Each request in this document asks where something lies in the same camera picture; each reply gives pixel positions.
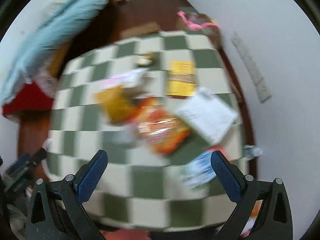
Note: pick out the crushed plastic bottle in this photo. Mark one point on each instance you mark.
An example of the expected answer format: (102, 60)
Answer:
(252, 151)

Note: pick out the light blue blanket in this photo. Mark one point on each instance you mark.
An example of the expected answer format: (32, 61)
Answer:
(70, 18)

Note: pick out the red bed sheet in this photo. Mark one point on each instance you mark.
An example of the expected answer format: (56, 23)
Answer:
(30, 98)

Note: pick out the white paper sheet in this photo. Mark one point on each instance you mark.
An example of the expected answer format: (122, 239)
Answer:
(208, 115)

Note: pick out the white power strip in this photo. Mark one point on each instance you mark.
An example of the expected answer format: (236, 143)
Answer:
(261, 87)

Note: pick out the blue white milk carton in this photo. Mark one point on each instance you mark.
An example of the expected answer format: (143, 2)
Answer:
(199, 171)

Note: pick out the yellow booklet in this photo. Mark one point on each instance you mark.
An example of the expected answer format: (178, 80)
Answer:
(181, 79)

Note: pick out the green white checkered tablecloth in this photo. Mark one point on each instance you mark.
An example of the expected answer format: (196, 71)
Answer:
(139, 189)

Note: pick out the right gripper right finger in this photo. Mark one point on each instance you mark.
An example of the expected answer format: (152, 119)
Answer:
(274, 219)

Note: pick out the yellow snack wrapper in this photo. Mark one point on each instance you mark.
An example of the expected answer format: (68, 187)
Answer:
(115, 104)

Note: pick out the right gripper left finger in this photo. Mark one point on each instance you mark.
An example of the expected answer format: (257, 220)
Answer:
(55, 209)

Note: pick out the orange fries snack bag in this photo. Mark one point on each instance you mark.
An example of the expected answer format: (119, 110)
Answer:
(162, 130)

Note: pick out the small pink white box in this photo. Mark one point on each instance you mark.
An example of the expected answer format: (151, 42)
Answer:
(130, 79)

